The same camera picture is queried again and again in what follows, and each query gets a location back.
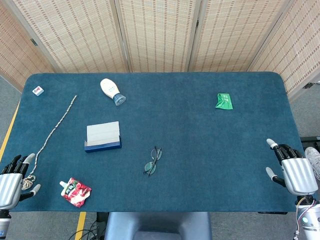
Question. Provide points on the black table leg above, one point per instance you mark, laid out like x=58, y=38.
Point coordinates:
x=101, y=216

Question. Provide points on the grey-blue robot torso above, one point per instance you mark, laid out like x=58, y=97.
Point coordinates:
x=157, y=225

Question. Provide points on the blue carpet floor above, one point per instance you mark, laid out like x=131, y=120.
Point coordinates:
x=187, y=137

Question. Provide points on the bamboo folding screen panel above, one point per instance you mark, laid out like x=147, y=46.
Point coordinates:
x=300, y=50
x=232, y=37
x=157, y=37
x=15, y=50
x=75, y=37

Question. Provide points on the red drink pouch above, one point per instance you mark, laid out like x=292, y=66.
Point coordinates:
x=76, y=193

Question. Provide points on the white bottle with blue cap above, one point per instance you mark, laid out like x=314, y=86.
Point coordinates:
x=108, y=87

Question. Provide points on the grey sneaker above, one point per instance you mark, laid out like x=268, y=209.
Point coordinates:
x=313, y=155

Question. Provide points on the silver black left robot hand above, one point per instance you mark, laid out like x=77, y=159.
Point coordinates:
x=10, y=185

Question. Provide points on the white mahjong tile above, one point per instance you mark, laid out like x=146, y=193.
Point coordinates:
x=38, y=90

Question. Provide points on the black-framed eyeglasses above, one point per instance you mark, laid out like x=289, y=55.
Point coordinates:
x=150, y=167

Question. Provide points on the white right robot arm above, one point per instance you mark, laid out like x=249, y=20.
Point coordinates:
x=310, y=222

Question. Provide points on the blue and grey box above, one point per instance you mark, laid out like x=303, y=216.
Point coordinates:
x=102, y=148

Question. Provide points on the black metal frame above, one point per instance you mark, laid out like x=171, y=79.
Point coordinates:
x=311, y=139

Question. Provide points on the crumpled green packet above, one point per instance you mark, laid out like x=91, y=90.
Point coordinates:
x=225, y=102

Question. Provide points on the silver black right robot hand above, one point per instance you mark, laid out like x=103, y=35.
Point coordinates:
x=298, y=175

